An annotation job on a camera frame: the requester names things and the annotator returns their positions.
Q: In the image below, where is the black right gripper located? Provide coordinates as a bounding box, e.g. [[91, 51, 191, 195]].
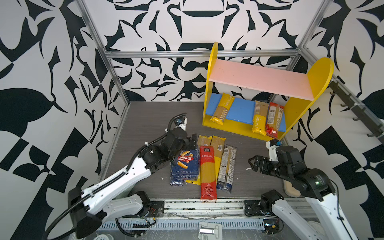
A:
[[247, 152, 291, 181]]

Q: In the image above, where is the blue Barilla pasta box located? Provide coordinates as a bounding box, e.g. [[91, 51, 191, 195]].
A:
[[170, 148, 200, 186]]

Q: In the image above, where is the yellow spaghetti bag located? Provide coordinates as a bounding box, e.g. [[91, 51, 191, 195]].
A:
[[210, 94, 235, 126], [252, 101, 269, 136], [186, 135, 212, 185], [211, 136, 226, 180]]

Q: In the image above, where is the small red spaghetti bag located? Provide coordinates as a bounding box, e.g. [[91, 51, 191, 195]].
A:
[[266, 103, 284, 139]]

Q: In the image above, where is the yellow spaghetti bag front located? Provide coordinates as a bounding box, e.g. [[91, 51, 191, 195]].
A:
[[252, 101, 269, 136]]

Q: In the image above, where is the long red spaghetti bag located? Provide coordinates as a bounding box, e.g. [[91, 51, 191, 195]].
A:
[[200, 146, 217, 201]]

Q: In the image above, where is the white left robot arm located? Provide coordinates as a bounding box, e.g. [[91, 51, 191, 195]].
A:
[[42, 127, 197, 240]]

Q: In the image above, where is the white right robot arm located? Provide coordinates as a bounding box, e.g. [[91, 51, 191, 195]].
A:
[[245, 141, 357, 240]]

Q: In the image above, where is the yellow pink blue shelf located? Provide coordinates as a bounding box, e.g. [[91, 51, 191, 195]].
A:
[[203, 42, 334, 141]]

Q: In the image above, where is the clear white label spaghetti bag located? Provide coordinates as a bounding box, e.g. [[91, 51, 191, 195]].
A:
[[217, 145, 237, 194]]

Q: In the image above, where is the yellow spaghetti bag back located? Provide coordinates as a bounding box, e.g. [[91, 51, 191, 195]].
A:
[[211, 136, 226, 180]]

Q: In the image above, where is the white clock left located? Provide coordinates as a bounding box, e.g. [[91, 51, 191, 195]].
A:
[[93, 234, 114, 240]]

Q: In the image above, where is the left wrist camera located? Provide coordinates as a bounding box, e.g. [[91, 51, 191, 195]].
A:
[[174, 117, 188, 131]]

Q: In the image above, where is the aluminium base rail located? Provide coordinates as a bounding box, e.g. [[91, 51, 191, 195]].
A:
[[149, 197, 271, 218]]

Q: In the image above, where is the white latch bracket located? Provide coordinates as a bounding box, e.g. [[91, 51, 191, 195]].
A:
[[198, 222, 223, 240]]

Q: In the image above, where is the white cable duct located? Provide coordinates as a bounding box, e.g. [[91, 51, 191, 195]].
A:
[[98, 218, 266, 231]]

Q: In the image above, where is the aluminium cage frame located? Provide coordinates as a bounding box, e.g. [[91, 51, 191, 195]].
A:
[[78, 1, 384, 198]]

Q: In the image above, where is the black wall hook rail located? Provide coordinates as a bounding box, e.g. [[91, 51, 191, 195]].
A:
[[329, 80, 384, 145]]

